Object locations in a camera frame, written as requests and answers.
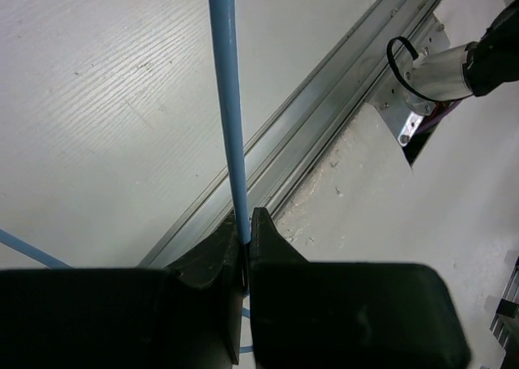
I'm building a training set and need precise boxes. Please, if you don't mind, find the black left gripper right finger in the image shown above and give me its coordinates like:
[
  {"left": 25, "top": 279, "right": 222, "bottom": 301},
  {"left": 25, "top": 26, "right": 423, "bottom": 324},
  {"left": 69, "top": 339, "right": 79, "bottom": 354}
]
[{"left": 249, "top": 208, "right": 471, "bottom": 368}]

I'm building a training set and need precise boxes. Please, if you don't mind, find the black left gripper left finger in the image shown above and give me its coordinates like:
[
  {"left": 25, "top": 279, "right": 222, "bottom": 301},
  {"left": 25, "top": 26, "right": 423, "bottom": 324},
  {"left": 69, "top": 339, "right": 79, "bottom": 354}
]
[{"left": 1, "top": 216, "right": 243, "bottom": 368}]

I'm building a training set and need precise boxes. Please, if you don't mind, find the blue wire hanger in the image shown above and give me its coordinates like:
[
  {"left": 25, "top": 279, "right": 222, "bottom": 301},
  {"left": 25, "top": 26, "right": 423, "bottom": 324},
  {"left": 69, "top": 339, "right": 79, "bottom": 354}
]
[{"left": 1, "top": 0, "right": 251, "bottom": 358}]

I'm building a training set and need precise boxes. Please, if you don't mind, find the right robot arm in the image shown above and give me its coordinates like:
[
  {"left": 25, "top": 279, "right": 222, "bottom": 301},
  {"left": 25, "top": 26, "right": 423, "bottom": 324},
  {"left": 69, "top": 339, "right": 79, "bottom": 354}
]
[{"left": 386, "top": 0, "right": 518, "bottom": 117}]

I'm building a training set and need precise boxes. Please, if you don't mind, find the aluminium table rail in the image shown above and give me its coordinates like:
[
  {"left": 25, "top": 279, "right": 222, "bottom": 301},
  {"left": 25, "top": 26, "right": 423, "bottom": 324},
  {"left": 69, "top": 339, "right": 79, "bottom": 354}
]
[{"left": 139, "top": 0, "right": 459, "bottom": 268}]

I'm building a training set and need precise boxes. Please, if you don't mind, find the black cable at right base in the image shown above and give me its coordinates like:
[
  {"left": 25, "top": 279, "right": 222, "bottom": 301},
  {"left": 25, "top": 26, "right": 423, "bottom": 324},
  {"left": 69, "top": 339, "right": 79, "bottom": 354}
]
[{"left": 386, "top": 36, "right": 437, "bottom": 102}]

